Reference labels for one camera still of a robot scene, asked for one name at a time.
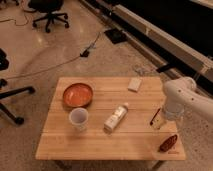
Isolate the black floor mat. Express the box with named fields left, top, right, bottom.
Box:
left=105, top=28, right=127, bottom=44

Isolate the wooden table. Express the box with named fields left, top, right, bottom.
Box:
left=36, top=77, right=186, bottom=161

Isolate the white plastic bottle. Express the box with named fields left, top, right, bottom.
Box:
left=104, top=103, right=129, bottom=132

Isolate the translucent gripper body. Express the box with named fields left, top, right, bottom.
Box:
left=153, top=111, right=183, bottom=132

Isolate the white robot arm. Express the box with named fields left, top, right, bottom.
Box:
left=150, top=77, right=213, bottom=130

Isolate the orange ceramic bowl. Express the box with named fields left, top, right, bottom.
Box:
left=63, top=83, right=93, bottom=108

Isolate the black floor cable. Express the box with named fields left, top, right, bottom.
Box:
left=0, top=30, right=103, bottom=81

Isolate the black office chair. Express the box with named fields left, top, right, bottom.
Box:
left=28, top=0, right=69, bottom=33

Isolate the black chair base left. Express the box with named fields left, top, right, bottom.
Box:
left=0, top=48, right=36, bottom=126

